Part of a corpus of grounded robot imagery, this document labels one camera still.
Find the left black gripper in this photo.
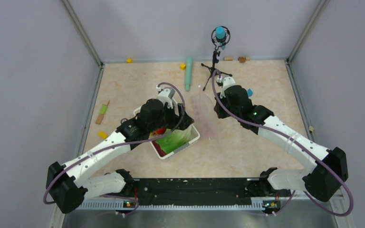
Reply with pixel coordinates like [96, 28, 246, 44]
[148, 102, 193, 133]

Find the clear pink zip top bag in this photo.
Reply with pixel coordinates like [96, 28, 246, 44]
[191, 85, 218, 141]

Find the green toy napa cabbage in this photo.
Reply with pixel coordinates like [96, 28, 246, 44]
[156, 126, 192, 154]

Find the red toy apple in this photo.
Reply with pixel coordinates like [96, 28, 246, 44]
[155, 127, 167, 135]

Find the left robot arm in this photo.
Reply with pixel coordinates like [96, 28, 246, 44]
[43, 98, 194, 214]

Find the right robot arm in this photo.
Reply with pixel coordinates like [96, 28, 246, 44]
[214, 85, 348, 202]

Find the white perforated plastic basket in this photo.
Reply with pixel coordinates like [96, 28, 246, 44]
[133, 99, 200, 160]

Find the dark red toy vegetable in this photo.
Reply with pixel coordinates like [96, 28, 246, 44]
[152, 141, 167, 158]

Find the black tripod microphone stand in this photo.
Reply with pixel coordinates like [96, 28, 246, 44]
[201, 43, 224, 91]

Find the teal cylindrical toy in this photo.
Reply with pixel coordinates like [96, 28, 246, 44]
[184, 56, 193, 92]

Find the tan wooden cylinder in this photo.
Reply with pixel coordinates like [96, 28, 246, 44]
[223, 56, 233, 61]

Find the brown wooden block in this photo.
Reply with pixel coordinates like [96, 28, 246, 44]
[238, 56, 251, 63]

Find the blue microphone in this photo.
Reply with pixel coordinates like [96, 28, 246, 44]
[211, 26, 231, 50]

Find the green and wood toy knife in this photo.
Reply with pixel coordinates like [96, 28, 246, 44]
[95, 99, 110, 124]

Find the yellow block left side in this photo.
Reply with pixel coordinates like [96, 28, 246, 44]
[97, 131, 108, 139]

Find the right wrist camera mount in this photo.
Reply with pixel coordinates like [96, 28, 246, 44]
[216, 75, 236, 91]

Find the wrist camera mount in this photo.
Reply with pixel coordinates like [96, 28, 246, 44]
[156, 86, 176, 109]
[216, 75, 236, 91]

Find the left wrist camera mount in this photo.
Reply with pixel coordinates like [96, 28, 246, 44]
[156, 86, 176, 109]

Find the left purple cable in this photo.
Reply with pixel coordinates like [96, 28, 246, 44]
[43, 82, 186, 218]

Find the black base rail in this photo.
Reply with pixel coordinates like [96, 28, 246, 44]
[118, 178, 291, 207]

